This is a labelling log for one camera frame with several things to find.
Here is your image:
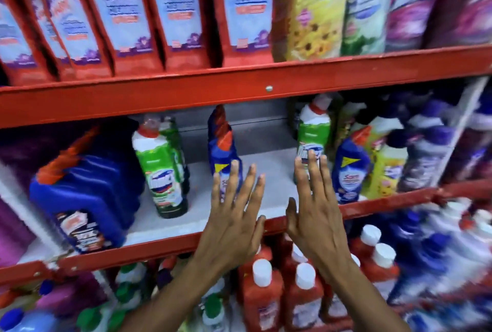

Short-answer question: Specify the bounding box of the blue angled-neck toilet cleaner bottle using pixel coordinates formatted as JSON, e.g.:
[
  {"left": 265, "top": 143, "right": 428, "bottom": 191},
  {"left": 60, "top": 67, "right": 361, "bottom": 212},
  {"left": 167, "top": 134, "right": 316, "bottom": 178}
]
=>
[
  {"left": 332, "top": 126, "right": 373, "bottom": 205},
  {"left": 207, "top": 104, "right": 243, "bottom": 202}
]

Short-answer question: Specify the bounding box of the white shelf upright post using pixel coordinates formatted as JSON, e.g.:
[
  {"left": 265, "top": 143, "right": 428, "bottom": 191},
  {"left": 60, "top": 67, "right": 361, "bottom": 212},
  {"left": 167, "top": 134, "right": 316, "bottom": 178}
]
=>
[{"left": 430, "top": 76, "right": 489, "bottom": 188}]

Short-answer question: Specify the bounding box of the green cleaner bottle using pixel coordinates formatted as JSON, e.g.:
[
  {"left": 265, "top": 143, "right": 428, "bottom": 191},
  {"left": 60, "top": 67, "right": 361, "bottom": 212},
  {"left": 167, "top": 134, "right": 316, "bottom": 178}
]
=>
[{"left": 341, "top": 0, "right": 397, "bottom": 56}]

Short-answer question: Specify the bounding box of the group of green-capped bottles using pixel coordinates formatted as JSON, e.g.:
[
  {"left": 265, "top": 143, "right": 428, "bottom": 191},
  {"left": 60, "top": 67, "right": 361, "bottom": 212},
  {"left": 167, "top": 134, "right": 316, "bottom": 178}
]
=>
[{"left": 76, "top": 254, "right": 231, "bottom": 332}]

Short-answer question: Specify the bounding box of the small yellow cleaner bottle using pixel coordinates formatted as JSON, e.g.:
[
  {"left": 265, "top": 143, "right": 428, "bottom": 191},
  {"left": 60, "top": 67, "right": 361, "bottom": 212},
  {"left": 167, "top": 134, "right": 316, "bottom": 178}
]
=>
[{"left": 361, "top": 116, "right": 409, "bottom": 200}]

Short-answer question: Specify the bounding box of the group of red white-capped bottles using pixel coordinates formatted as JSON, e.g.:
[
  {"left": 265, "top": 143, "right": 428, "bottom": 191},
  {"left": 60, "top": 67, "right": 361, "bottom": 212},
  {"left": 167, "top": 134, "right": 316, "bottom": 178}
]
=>
[{"left": 236, "top": 223, "right": 401, "bottom": 332}]

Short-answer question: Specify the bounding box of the pink purple bottle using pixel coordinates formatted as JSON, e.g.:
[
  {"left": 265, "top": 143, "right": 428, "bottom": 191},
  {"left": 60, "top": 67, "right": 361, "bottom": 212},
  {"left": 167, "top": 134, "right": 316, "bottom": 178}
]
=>
[{"left": 35, "top": 273, "right": 109, "bottom": 321}]

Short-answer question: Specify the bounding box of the person's left hand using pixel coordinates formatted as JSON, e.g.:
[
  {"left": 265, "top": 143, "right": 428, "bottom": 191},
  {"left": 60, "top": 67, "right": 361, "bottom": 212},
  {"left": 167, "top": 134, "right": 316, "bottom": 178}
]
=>
[{"left": 194, "top": 160, "right": 267, "bottom": 271}]

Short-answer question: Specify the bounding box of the person's right forearm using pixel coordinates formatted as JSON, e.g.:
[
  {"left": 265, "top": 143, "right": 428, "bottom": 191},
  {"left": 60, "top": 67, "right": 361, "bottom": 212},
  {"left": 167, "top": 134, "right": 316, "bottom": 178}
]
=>
[{"left": 326, "top": 260, "right": 413, "bottom": 332}]

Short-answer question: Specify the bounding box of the yellow flower-print cleaner bottle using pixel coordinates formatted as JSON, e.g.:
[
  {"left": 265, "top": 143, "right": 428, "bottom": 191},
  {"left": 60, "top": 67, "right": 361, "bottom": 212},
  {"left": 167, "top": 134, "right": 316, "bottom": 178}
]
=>
[{"left": 272, "top": 0, "right": 353, "bottom": 62}]

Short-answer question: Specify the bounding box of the large blue cleaner jug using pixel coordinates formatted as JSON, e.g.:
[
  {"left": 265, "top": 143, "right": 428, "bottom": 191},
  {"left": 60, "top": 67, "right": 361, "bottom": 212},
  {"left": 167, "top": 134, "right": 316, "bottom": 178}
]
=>
[{"left": 29, "top": 124, "right": 146, "bottom": 255}]

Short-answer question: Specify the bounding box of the person's left forearm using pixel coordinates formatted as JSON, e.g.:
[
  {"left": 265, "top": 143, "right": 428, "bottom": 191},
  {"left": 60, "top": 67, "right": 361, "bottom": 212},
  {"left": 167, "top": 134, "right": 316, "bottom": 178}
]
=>
[{"left": 118, "top": 262, "right": 233, "bottom": 332}]

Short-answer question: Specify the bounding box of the group of small purple bottles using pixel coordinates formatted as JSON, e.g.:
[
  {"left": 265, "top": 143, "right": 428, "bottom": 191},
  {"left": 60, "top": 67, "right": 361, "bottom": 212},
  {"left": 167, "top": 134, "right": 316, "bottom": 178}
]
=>
[{"left": 396, "top": 89, "right": 492, "bottom": 194}]

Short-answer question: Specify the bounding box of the person's right hand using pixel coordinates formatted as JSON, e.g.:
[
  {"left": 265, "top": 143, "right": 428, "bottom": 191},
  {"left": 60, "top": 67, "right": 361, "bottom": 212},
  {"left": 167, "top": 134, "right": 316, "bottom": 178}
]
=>
[{"left": 285, "top": 150, "right": 353, "bottom": 279}]

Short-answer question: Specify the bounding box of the white shelf board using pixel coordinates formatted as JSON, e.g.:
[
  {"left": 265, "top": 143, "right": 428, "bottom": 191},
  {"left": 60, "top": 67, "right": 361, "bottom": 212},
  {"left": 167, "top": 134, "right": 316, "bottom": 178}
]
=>
[{"left": 19, "top": 147, "right": 370, "bottom": 263}]

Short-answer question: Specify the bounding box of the red metal shelf beam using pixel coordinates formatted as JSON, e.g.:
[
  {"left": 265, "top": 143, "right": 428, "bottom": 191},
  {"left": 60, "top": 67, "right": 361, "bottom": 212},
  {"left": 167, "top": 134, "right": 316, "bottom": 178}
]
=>
[
  {"left": 0, "top": 179, "right": 492, "bottom": 286},
  {"left": 0, "top": 44, "right": 492, "bottom": 129}
]

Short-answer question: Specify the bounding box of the pale blue-capped bottle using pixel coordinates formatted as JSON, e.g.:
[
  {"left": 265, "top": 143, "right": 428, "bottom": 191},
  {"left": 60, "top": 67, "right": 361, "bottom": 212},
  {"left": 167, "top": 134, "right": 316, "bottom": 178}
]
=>
[{"left": 0, "top": 308, "right": 60, "bottom": 332}]

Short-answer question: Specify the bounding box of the purple cleaner bottle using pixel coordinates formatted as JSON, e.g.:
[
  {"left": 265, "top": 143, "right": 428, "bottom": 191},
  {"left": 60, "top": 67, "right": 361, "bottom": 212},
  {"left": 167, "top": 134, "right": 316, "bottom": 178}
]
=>
[
  {"left": 385, "top": 0, "right": 447, "bottom": 53},
  {"left": 422, "top": 0, "right": 492, "bottom": 49}
]

